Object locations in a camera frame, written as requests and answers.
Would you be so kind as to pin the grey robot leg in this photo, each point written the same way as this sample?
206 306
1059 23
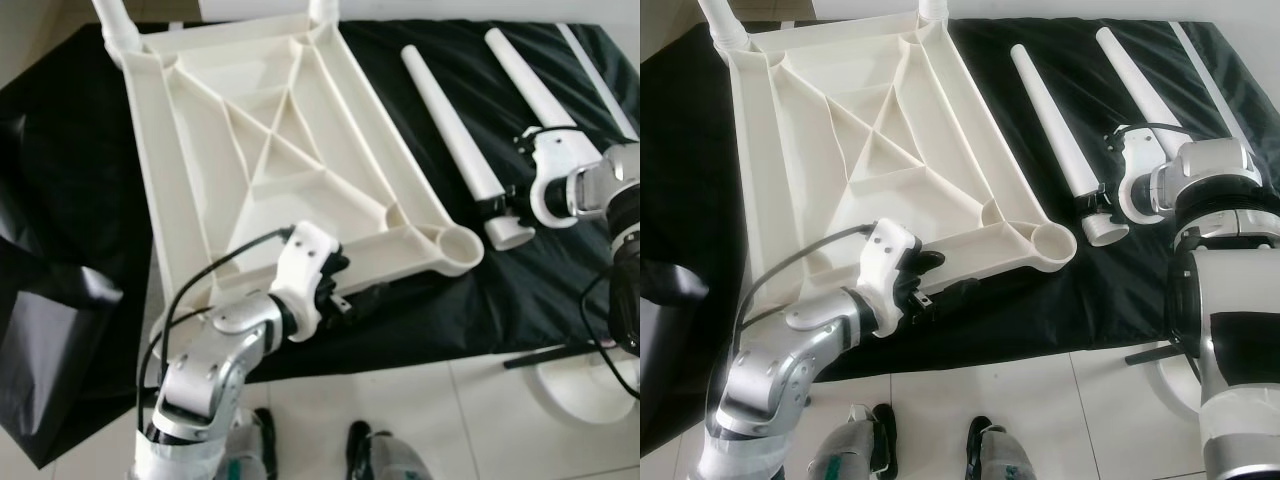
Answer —
250 450
390 460
1005 460
850 450

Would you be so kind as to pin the grey robot left leg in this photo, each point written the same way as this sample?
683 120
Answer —
250 450
850 450

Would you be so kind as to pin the black stand bar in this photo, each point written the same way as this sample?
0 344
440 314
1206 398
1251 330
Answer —
545 357
1155 354

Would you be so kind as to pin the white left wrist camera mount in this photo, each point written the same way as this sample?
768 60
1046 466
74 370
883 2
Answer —
890 260
300 265

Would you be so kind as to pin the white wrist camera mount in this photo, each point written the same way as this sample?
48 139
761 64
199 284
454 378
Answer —
555 165
890 260
1140 160
300 265

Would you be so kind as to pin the white plastic children table top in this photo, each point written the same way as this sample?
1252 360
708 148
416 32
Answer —
1010 240
410 245

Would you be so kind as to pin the white round stand base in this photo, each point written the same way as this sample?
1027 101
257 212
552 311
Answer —
580 400
1180 390

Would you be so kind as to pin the long white strip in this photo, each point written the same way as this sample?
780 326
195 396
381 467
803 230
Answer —
595 75
1205 75

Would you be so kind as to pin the grey robot right leg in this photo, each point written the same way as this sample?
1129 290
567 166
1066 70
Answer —
390 460
1005 460

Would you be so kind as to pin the black table cloth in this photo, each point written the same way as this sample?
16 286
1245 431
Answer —
500 300
1100 300

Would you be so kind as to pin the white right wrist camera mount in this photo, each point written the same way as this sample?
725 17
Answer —
555 165
1140 160

